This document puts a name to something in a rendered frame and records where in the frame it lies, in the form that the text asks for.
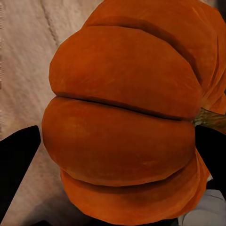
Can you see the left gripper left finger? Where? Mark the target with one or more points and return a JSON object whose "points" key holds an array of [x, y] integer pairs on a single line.
{"points": [[16, 154]]}

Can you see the pumpkin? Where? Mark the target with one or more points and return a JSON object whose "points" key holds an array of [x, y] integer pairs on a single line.
{"points": [[131, 86]]}

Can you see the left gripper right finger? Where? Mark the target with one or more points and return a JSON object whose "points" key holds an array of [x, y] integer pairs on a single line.
{"points": [[211, 145]]}

